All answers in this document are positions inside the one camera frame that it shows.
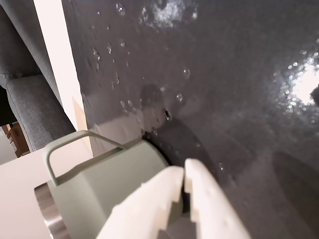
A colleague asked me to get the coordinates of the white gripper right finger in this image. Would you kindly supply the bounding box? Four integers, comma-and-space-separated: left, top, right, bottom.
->
183, 158, 251, 239

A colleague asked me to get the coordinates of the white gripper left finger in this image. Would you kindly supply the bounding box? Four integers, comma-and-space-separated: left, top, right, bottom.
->
96, 166, 184, 239

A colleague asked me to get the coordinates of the sage green steel-lined mug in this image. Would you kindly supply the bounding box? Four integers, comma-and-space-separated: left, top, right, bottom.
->
34, 129, 184, 239

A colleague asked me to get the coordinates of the black table mat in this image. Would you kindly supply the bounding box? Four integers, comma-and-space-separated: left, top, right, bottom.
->
61, 0, 319, 239

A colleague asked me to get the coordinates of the brown cardboard box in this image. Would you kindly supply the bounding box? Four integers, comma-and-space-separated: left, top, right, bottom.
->
5, 123, 31, 158

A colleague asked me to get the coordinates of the grey fabric sofa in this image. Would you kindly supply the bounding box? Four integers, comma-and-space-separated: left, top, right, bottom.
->
0, 4, 77, 153

